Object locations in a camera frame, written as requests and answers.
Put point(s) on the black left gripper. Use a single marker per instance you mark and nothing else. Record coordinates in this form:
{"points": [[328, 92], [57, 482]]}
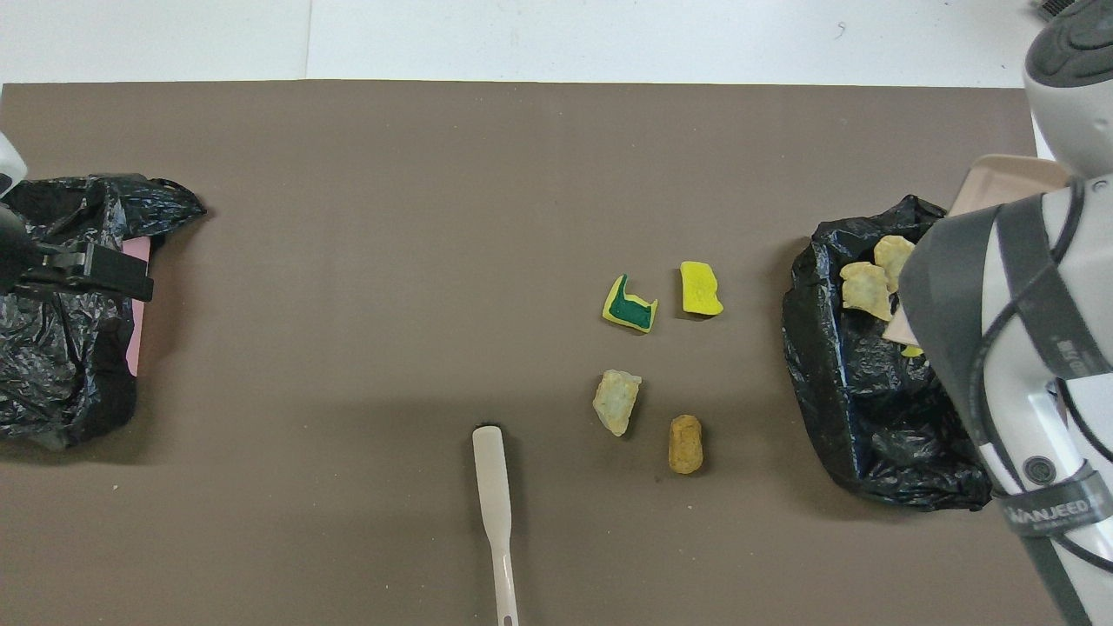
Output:
{"points": [[22, 256]]}

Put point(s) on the beige brush with black bristles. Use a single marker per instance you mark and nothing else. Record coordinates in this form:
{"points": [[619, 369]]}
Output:
{"points": [[493, 487]]}

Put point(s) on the yellow and green sponge piece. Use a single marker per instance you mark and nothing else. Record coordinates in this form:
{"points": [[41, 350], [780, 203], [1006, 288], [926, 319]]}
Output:
{"points": [[628, 306]]}

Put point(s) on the pale beige sponge piece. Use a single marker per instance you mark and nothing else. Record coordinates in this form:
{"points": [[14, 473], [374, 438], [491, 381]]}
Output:
{"points": [[894, 259], [867, 291], [616, 402]]}

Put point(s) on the brown sponge piece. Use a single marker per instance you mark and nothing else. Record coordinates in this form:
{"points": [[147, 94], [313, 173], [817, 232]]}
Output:
{"points": [[685, 444]]}

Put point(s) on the beige plastic dustpan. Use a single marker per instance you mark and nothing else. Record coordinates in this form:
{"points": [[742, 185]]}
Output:
{"points": [[1000, 178]]}

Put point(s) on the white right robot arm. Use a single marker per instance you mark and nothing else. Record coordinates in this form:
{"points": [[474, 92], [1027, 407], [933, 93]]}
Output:
{"points": [[1026, 417]]}

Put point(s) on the pink bin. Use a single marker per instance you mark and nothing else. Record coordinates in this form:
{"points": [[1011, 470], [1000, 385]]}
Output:
{"points": [[135, 339]]}

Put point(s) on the black trash bag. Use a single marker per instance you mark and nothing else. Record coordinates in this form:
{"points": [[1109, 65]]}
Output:
{"points": [[852, 400], [52, 365]]}

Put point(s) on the brown table mat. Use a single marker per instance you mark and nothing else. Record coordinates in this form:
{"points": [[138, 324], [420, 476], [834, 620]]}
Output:
{"points": [[435, 217]]}

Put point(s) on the black ribbed device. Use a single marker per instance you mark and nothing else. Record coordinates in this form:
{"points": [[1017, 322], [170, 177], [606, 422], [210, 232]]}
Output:
{"points": [[1048, 5]]}

